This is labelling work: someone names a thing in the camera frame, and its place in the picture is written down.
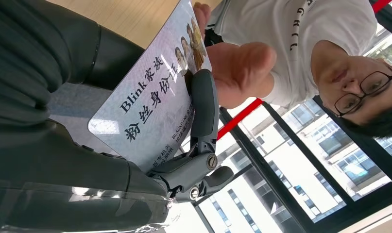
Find person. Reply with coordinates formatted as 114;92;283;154
192;0;392;139

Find person's black glasses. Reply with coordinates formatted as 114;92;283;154
334;70;392;118

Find black window frame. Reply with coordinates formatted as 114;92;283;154
176;0;392;233

